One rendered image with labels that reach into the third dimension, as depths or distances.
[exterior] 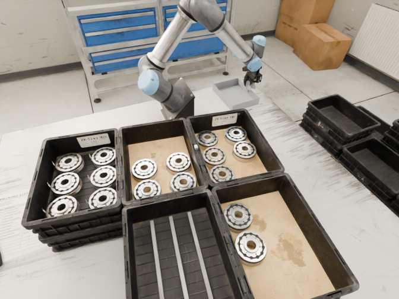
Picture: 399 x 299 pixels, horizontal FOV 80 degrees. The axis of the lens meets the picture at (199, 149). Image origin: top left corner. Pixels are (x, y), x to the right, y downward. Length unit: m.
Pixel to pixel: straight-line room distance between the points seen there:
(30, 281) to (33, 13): 2.96
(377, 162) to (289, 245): 1.30
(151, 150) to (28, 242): 0.59
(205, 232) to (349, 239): 0.59
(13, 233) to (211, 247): 0.79
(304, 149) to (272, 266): 0.73
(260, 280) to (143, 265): 0.36
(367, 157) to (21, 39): 3.67
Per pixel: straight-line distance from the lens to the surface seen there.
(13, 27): 3.64
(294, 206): 0.94
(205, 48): 3.08
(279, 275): 0.86
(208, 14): 1.15
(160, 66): 1.33
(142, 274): 0.84
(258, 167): 1.06
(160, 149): 1.10
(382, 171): 2.03
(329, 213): 1.20
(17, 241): 1.21
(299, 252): 0.91
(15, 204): 1.32
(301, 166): 1.31
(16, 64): 3.81
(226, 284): 0.82
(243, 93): 1.71
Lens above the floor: 1.62
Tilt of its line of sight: 47 degrees down
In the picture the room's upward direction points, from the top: 1 degrees clockwise
